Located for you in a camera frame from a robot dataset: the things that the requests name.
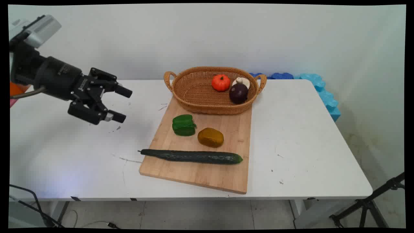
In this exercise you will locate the white table leg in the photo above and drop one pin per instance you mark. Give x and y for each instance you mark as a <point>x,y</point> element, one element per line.
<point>59,212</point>
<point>305,212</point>

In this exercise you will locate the black tripod stand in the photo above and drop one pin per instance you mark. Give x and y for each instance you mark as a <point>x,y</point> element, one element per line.
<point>367,204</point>

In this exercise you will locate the dark purple round vegetable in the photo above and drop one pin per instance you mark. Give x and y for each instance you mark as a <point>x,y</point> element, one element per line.
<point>238,93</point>

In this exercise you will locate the orange object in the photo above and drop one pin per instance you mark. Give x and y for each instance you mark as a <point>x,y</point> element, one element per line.
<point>17,89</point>

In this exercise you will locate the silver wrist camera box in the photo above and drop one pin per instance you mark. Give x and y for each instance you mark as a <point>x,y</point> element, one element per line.
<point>43,30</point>

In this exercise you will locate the pink object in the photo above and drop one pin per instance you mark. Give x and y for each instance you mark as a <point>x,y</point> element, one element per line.
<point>13,103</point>

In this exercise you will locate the yellow-brown potato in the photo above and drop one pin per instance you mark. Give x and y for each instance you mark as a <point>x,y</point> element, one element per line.
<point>210,137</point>

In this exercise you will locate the wooden cutting board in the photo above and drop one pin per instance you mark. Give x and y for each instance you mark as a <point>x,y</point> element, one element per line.
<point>197,174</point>

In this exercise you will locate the white garlic bulb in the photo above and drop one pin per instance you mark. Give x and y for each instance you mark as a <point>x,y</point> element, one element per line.
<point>242,81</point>

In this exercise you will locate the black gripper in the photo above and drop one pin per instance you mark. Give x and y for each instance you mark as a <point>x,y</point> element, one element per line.
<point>56,77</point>

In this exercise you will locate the green bell pepper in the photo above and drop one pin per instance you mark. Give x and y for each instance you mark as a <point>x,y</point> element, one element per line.
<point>183,125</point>

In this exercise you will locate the woven wicker basket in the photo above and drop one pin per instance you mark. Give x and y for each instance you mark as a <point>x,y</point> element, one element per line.
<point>200,97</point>

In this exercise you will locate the long dark green cucumber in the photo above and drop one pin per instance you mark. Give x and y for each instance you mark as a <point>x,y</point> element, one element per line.
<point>194,156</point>

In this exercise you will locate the light blue foam mat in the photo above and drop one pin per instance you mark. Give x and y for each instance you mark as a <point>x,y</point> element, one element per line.
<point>326,97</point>

